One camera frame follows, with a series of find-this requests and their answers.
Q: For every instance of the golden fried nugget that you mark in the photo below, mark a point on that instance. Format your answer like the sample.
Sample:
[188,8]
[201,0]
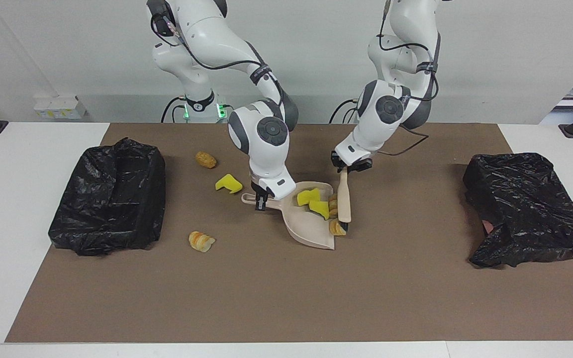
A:
[206,159]

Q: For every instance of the white wall socket box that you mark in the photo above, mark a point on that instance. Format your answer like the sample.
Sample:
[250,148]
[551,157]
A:
[60,107]

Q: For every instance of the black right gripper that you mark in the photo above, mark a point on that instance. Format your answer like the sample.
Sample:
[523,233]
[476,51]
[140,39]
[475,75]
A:
[261,195]

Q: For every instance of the beige plastic dustpan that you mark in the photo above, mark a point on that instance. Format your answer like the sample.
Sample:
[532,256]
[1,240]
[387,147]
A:
[306,233]

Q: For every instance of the orange striped pastry piece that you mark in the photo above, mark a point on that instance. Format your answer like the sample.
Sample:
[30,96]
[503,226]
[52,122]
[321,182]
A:
[201,241]
[337,227]

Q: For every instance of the brown table mat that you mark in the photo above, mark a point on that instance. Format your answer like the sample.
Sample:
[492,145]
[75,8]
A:
[366,298]

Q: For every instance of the black bag-lined trash bin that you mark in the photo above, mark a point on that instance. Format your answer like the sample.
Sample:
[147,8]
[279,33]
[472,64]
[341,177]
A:
[102,209]
[530,209]

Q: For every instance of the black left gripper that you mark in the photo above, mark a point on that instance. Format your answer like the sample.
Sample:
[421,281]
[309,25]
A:
[358,163]

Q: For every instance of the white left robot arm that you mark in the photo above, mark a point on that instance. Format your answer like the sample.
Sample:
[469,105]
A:
[391,107]

